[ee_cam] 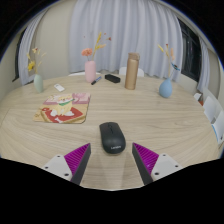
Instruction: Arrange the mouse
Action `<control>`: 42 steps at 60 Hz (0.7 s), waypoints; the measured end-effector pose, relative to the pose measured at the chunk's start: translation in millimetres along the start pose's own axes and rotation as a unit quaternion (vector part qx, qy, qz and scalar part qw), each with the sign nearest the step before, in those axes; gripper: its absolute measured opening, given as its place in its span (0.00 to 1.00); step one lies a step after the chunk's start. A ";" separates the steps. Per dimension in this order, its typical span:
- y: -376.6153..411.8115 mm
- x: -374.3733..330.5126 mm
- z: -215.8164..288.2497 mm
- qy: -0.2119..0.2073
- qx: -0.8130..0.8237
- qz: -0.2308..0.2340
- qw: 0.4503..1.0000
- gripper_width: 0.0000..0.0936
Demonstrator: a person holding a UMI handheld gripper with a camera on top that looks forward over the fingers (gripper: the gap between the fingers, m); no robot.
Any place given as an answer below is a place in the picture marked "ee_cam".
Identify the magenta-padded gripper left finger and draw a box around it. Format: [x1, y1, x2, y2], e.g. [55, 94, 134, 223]
[42, 142, 92, 186]

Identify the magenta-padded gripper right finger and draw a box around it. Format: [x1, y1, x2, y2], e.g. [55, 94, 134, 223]
[131, 142, 183, 186]

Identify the black computer mouse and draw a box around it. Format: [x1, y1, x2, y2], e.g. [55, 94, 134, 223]
[99, 121, 127, 155]

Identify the cartoon dog print mouse pad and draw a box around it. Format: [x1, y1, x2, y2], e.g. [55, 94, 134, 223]
[32, 92, 92, 125]

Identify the white chair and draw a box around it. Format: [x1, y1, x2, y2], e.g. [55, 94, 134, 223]
[68, 70, 102, 77]
[118, 66, 145, 78]
[202, 95, 218, 123]
[211, 111, 224, 144]

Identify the blue vase with dried flowers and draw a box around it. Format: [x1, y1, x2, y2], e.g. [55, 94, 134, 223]
[157, 43, 181, 99]

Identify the white remote control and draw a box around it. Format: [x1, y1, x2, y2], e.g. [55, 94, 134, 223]
[53, 83, 66, 93]

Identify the green vase with yellow flowers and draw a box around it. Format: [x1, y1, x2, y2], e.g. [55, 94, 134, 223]
[26, 47, 48, 94]

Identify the blue marker pen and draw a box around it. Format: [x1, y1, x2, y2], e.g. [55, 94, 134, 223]
[90, 76, 103, 86]

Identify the bronze drink bottle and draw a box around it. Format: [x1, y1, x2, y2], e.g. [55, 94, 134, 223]
[124, 52, 141, 91]

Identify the pink vase with flowers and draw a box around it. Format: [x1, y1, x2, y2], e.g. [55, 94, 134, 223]
[80, 31, 113, 84]

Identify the black rectangular case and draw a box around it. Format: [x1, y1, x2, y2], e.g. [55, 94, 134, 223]
[104, 73, 121, 84]

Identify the narrow white curtain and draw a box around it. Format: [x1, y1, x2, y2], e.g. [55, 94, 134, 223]
[196, 38, 212, 94]
[18, 9, 48, 86]

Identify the dark window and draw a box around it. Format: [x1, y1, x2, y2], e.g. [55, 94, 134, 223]
[178, 19, 203, 83]

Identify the wide white curtain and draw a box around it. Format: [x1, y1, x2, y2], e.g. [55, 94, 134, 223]
[68, 0, 184, 83]

